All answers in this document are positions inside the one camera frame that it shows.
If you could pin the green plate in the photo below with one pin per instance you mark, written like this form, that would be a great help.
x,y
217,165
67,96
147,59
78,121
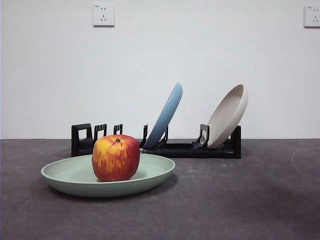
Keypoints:
x,y
155,172

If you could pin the red yellow apple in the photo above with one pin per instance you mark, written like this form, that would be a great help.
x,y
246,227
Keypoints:
x,y
115,158

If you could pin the blue plate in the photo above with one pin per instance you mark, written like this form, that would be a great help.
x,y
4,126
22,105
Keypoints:
x,y
167,112

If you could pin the black plate rack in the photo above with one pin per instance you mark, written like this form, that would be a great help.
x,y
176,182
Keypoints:
x,y
200,152

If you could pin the cream plate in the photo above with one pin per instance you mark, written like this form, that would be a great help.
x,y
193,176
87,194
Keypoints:
x,y
227,115

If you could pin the white wall socket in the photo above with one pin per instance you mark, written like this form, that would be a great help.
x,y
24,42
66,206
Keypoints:
x,y
103,15
312,17

